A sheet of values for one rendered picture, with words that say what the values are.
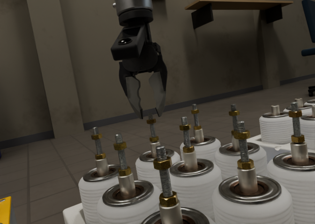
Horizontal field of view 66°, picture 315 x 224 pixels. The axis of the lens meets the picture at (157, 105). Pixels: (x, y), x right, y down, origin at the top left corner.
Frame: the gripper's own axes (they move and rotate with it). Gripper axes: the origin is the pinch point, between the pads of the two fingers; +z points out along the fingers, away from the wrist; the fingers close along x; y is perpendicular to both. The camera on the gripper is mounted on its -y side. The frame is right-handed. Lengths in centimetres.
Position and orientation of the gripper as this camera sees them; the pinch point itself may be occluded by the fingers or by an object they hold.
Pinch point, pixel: (149, 112)
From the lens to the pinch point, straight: 49.9
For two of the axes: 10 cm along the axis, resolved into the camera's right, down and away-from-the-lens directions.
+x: -9.8, 1.4, 1.7
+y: 1.5, -1.2, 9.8
